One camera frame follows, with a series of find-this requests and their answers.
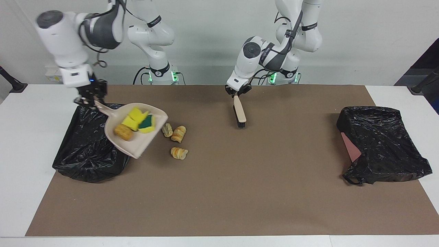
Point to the crumpled black trash bag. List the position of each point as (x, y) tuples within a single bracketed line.
[(85, 154)]

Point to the brown table mat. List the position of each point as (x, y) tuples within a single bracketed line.
[(240, 188)]

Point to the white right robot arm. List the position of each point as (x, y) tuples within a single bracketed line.
[(61, 37)]

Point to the L-shaped yellow green sponge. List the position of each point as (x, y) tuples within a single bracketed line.
[(137, 114)]

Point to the dark partition panel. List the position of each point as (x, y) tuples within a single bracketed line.
[(428, 61)]

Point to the small yellow sponge piece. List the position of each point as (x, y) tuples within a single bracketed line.
[(129, 122)]

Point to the long orange croissant piece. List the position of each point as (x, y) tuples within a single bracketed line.
[(178, 133)]

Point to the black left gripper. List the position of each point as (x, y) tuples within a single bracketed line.
[(238, 87)]

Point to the white wall socket box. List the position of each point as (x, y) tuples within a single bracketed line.
[(51, 77)]

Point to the brown toy bread roll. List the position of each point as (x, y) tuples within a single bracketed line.
[(123, 132)]

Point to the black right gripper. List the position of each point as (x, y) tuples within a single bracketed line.
[(94, 90)]

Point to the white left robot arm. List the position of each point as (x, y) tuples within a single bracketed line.
[(241, 70)]

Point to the beige hand brush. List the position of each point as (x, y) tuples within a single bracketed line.
[(240, 109)]

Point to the black stand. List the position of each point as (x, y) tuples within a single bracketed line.
[(422, 87), (13, 85)]

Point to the orange striped croissant piece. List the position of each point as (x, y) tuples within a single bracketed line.
[(179, 153)]

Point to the pale croissant piece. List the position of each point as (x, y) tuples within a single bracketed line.
[(167, 130)]

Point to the pink bin box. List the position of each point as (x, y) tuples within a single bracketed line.
[(350, 147)]

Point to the yellow green sponge piece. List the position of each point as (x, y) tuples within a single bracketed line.
[(147, 124)]

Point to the beige plastic dustpan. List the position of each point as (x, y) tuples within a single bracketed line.
[(137, 144)]

